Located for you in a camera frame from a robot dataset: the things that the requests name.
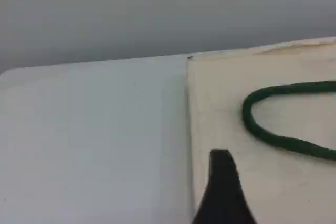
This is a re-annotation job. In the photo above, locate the white handbag with green handles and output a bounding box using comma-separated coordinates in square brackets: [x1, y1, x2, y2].
[186, 36, 336, 224]

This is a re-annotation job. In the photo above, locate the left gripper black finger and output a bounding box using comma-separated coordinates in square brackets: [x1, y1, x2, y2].
[193, 149, 257, 224]

